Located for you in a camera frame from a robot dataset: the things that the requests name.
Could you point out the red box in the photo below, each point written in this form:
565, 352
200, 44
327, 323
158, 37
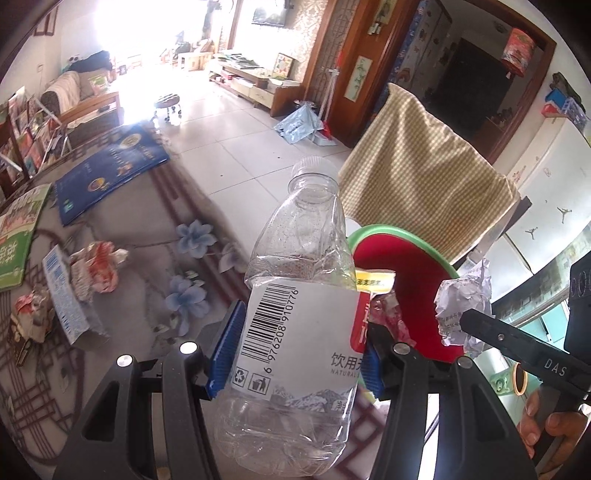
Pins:
517, 50

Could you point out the person's right hand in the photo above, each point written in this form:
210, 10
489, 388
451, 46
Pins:
528, 420

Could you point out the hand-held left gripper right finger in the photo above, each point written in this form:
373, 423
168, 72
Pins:
371, 369

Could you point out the crumpled foil wrapper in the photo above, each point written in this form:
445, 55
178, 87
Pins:
32, 314
97, 272

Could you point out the blue box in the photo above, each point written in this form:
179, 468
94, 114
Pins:
556, 99

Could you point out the wooden sofa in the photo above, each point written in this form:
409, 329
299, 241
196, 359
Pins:
78, 92

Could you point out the red green basin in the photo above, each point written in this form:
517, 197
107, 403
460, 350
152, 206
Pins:
415, 267

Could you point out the green book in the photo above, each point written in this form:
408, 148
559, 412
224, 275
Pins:
18, 240

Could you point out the broom with dustpan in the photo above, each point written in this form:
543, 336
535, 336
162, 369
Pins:
324, 134

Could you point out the colourful picture frame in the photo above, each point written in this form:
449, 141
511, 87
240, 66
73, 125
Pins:
282, 65

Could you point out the television cabinet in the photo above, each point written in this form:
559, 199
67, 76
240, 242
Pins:
249, 85

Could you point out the white fridge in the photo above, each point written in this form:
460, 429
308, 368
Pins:
554, 194

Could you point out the round stool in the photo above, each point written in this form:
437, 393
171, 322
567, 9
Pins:
167, 104

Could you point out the long blue white milk carton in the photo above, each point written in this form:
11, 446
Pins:
64, 295

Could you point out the clear plastic bottle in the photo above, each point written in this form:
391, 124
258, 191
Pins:
295, 323

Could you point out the blue book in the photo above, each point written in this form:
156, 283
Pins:
106, 175

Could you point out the wooden partition screen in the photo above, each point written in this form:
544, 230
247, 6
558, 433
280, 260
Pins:
332, 46

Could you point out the magazine rack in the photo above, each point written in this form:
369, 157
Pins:
27, 138

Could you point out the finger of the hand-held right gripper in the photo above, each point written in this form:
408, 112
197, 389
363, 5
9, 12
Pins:
508, 341

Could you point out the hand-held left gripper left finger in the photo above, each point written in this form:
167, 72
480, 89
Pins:
226, 346

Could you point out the checkered chair cloth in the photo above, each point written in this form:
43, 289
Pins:
415, 175

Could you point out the white paper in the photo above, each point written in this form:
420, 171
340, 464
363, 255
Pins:
461, 295

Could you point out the wall television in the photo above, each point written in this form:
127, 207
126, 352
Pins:
270, 14

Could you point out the blue plastic bag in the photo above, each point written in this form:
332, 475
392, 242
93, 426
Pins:
295, 124

